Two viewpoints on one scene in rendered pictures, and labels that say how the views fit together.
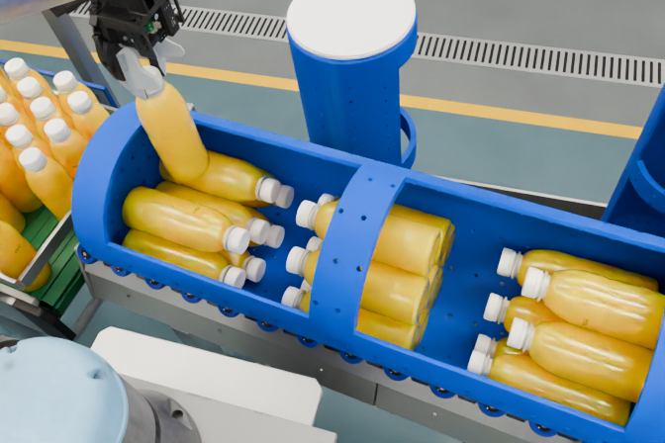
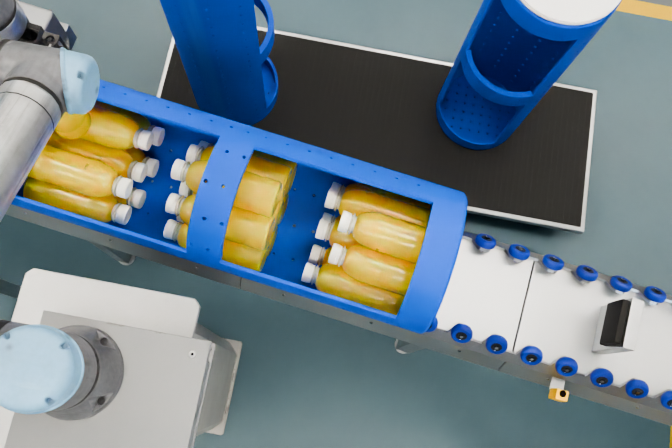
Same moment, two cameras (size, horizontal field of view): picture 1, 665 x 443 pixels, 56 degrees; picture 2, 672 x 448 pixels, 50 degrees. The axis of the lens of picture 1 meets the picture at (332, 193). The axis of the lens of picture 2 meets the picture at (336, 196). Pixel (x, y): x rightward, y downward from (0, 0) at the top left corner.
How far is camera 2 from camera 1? 56 cm
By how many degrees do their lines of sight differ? 22
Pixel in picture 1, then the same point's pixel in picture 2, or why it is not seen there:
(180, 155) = (68, 126)
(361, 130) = (220, 37)
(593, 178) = (447, 29)
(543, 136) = not seen: outside the picture
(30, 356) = (20, 340)
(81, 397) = (59, 361)
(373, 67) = not seen: outside the picture
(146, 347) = (66, 283)
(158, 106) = not seen: hidden behind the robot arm
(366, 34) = not seen: outside the picture
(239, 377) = (139, 300)
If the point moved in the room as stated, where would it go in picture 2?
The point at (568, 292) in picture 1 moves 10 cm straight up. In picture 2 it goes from (366, 231) to (371, 219)
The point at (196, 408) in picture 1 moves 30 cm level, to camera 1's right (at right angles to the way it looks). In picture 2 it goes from (114, 332) to (289, 289)
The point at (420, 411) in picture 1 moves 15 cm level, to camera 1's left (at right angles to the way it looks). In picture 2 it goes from (273, 293) to (206, 310)
